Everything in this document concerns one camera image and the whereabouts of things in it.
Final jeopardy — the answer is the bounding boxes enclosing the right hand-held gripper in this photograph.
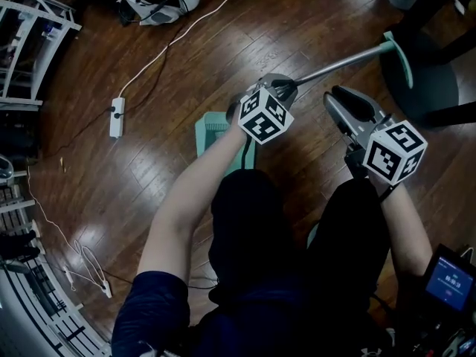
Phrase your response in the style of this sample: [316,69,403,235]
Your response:
[322,85,428,185]

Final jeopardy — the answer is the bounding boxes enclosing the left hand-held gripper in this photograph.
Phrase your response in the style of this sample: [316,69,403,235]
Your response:
[237,73,298,147]

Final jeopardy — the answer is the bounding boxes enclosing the person's left forearm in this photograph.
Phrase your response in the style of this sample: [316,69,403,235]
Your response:
[136,123,249,286]

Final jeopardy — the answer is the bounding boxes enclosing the person's right forearm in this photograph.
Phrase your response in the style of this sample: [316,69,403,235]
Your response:
[371,178,434,279]

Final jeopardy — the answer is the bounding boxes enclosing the dark wooden floor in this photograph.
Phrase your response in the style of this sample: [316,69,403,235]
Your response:
[28,0,476,349]

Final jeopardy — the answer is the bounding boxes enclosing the black table leg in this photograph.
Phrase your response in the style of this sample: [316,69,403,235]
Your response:
[423,100,476,128]

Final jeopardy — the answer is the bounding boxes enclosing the person's right leg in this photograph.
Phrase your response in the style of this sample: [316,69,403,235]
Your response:
[306,178,392,312]

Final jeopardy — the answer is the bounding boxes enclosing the person's leg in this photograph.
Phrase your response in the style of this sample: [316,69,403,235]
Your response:
[306,178,392,312]
[207,168,299,304]

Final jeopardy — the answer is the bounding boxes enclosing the white bag with black items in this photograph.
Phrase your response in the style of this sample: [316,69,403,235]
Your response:
[117,0,204,28]

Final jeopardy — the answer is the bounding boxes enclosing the person's left leg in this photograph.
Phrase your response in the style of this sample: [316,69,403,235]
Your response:
[207,168,299,304]

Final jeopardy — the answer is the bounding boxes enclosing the white power strip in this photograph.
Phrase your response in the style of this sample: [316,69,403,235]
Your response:
[109,97,126,139]

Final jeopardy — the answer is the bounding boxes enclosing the black device with blue screen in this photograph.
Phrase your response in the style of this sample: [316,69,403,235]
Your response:
[423,243,476,314]

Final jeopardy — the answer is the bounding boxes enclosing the white metal shelf rack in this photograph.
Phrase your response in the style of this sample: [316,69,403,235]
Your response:
[0,0,83,112]

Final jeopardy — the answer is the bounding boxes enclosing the person's navy shirt torso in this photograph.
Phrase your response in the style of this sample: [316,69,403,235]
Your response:
[110,269,396,357]

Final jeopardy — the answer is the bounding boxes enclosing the black shoes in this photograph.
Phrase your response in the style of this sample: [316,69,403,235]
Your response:
[0,230,42,262]

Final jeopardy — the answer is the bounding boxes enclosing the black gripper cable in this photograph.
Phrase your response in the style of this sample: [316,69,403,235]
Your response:
[237,139,251,170]

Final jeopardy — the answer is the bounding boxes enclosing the black round pedestal base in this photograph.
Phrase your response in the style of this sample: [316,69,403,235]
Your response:
[379,31,459,128]

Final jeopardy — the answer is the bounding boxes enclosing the black wrist strap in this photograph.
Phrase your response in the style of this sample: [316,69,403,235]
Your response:
[378,183,397,202]

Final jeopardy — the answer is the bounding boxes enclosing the long white power cable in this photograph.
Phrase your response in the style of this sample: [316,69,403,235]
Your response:
[120,0,266,100]

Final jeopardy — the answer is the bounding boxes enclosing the black table frame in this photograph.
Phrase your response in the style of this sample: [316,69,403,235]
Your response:
[392,0,476,66]

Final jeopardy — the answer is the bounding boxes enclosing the thin black floor cable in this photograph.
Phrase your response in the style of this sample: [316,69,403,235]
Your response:
[36,110,120,160]

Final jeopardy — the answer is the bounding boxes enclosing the black equipment with cables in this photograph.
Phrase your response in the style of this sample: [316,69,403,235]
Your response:
[405,310,476,357]

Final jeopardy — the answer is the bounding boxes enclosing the white looped cable with plug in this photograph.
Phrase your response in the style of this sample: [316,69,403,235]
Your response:
[61,238,113,299]

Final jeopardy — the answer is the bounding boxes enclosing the thin white cord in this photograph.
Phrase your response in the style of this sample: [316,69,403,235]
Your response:
[25,157,81,253]

